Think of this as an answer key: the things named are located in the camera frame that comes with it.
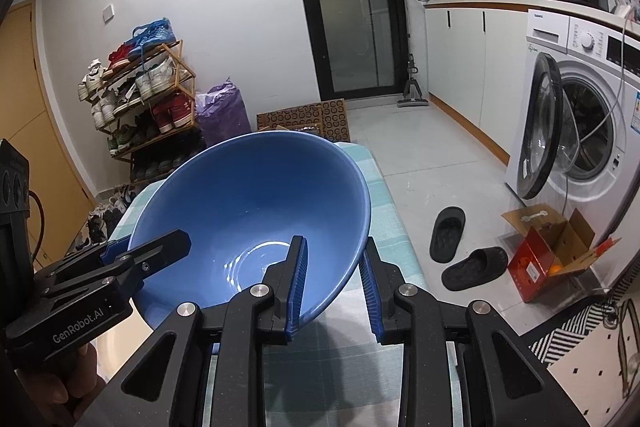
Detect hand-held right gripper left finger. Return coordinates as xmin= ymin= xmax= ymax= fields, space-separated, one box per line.
xmin=102 ymin=234 xmax=310 ymax=427

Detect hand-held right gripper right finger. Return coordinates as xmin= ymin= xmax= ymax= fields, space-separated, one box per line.
xmin=360 ymin=237 xmax=593 ymax=427

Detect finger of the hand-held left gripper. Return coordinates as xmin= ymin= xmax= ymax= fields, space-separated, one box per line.
xmin=34 ymin=229 xmax=193 ymax=295
xmin=55 ymin=239 xmax=132 ymax=271

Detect blue bowl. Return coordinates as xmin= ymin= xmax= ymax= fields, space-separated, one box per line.
xmin=127 ymin=131 xmax=372 ymax=330

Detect person's left hand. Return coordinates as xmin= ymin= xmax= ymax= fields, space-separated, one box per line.
xmin=19 ymin=342 xmax=109 ymax=414

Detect scattered dark shoes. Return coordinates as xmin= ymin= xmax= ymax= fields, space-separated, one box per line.
xmin=75 ymin=184 xmax=138 ymax=253

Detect teal checked tablecloth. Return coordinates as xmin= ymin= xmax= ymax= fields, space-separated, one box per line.
xmin=107 ymin=142 xmax=461 ymax=427

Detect black slipper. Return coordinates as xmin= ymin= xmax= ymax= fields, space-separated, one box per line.
xmin=441 ymin=246 xmax=510 ymax=292
xmin=429 ymin=206 xmax=467 ymax=264

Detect wooden shoe rack with shoes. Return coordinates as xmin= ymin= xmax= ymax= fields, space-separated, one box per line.
xmin=77 ymin=18 xmax=203 ymax=182

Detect purple plastic bag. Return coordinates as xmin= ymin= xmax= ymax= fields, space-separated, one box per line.
xmin=195 ymin=78 xmax=252 ymax=148

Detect wooden door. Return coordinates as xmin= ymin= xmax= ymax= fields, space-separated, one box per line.
xmin=0 ymin=0 xmax=96 ymax=268

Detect orange cardboard box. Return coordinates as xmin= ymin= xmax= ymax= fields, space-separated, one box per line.
xmin=501 ymin=203 xmax=622 ymax=304

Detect patterned cardboard box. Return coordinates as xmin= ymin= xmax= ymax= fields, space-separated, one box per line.
xmin=256 ymin=98 xmax=353 ymax=145

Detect grey stick vacuum cleaner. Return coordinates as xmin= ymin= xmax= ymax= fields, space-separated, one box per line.
xmin=397 ymin=0 xmax=430 ymax=108

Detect black white patterned rug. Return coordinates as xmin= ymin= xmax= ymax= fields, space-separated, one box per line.
xmin=529 ymin=284 xmax=640 ymax=408

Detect white kitchen base cabinet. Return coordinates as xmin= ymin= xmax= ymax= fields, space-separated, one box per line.
xmin=424 ymin=2 xmax=531 ymax=168

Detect black framed glass door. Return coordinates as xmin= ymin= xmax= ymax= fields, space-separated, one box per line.
xmin=286 ymin=0 xmax=412 ymax=100

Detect white washing machine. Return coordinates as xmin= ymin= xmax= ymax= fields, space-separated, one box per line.
xmin=504 ymin=9 xmax=640 ymax=288

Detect black cable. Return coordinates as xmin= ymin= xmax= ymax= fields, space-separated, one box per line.
xmin=27 ymin=191 xmax=47 ymax=268

